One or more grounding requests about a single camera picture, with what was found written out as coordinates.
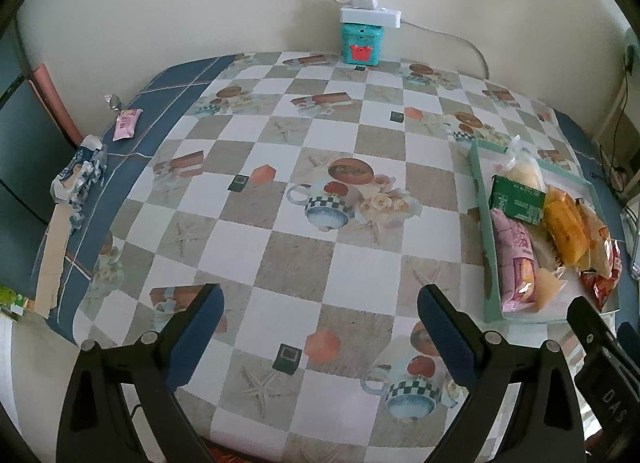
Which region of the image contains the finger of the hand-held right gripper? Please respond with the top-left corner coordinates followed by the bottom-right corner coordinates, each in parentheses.
top-left (567, 295), bottom-right (618, 369)
top-left (616, 322), bottom-right (640, 360)

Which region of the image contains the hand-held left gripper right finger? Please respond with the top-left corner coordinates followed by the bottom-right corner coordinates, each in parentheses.
top-left (417, 284), bottom-right (586, 463)

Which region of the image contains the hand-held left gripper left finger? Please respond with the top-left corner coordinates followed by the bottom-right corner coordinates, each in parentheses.
top-left (56, 283), bottom-right (225, 463)

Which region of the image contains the white tray with green rim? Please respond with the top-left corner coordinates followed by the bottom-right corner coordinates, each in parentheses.
top-left (467, 139), bottom-right (623, 325)

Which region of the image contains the red snack packet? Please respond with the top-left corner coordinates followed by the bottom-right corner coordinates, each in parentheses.
top-left (580, 268), bottom-right (623, 311)

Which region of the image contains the jelly cup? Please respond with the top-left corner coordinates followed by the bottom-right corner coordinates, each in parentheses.
top-left (532, 267), bottom-right (568, 311)

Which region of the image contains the orange snack packet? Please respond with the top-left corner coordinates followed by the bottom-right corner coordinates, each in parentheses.
top-left (575, 198), bottom-right (621, 279)

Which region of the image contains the pink cake packet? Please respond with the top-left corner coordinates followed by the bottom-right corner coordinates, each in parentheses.
top-left (491, 208), bottom-right (540, 314)

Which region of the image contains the yellow snack packet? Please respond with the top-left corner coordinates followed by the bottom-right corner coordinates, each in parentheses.
top-left (542, 186), bottom-right (593, 266)

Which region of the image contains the dark green snack packet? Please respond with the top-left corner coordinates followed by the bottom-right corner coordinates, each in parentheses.
top-left (488, 175), bottom-right (547, 224)

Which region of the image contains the round bun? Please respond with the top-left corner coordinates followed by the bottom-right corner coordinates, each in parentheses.
top-left (502, 135), bottom-right (546, 191)

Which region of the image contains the checkered printed tablecloth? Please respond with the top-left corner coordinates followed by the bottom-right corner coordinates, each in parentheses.
top-left (30, 50), bottom-right (631, 454)

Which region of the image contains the green object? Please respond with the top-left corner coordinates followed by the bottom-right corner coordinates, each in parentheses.
top-left (0, 285), bottom-right (31, 316)

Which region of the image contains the crumpled blue white packet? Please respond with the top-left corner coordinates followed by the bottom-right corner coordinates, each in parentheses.
top-left (50, 134), bottom-right (107, 234)

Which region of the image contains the small pink snack packet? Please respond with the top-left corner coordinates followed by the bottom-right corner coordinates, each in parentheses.
top-left (113, 109), bottom-right (143, 142)

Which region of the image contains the dark cabinet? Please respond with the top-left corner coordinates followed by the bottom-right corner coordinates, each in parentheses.
top-left (0, 33), bottom-right (81, 224)

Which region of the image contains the reddish brown bar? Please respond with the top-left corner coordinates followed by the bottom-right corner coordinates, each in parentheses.
top-left (31, 64), bottom-right (83, 144)

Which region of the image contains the teal box with red label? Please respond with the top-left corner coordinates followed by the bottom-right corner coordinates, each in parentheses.
top-left (340, 23), bottom-right (385, 66)

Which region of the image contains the white power strip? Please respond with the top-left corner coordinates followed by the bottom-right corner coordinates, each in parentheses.
top-left (340, 0), bottom-right (402, 28)

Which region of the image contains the black cable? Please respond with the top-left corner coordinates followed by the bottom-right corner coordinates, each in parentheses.
top-left (597, 33), bottom-right (640, 188)

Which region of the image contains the thin white cable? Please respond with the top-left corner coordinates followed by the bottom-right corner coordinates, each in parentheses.
top-left (400, 20), bottom-right (488, 78)

